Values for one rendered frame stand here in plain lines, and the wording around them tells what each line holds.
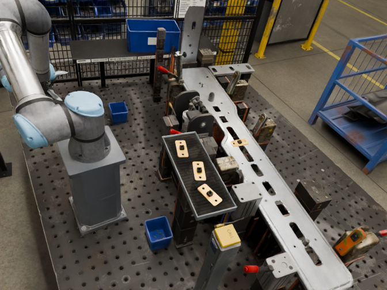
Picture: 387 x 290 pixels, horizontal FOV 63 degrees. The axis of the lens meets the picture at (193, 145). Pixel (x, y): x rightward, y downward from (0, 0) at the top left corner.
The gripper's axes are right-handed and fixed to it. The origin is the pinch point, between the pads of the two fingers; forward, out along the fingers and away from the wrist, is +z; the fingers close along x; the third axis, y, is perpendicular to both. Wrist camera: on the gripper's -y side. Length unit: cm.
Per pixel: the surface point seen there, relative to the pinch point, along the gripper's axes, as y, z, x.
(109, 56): 3.9, 20.3, 23.4
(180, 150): 88, 4, -17
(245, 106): 72, 65, 11
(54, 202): 29, -8, -55
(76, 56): -4.8, 5.7, 18.2
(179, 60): 51, 30, 24
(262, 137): 89, 60, -5
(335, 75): 62, 220, 72
